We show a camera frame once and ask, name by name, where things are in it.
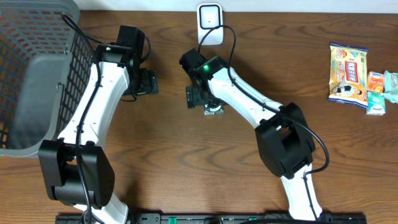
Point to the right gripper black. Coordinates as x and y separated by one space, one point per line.
192 98

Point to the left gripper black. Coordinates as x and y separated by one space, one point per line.
146 84

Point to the dark green round-label packet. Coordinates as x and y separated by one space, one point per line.
213 109

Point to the large yellow snack bag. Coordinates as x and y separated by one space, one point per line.
348 75

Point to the orange small packet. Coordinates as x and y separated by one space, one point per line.
375 82

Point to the green white packet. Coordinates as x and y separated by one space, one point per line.
376 104

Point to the light blue small packet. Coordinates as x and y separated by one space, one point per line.
390 87

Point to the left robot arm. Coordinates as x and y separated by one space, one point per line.
75 168

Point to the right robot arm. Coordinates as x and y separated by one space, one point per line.
285 145

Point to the white barcode scanner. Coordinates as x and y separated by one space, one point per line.
210 15

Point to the grey plastic mesh basket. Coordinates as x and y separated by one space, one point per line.
45 69

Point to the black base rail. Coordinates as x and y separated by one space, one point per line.
156 218

